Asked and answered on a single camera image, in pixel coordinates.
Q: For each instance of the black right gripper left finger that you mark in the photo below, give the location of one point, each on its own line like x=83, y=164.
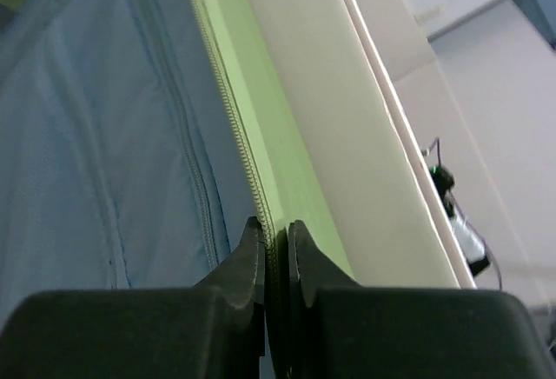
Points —
x=214, y=329

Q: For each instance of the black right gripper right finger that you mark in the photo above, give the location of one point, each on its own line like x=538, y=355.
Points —
x=337, y=328

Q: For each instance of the green hard-shell suitcase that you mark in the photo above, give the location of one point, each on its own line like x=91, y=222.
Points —
x=137, y=138

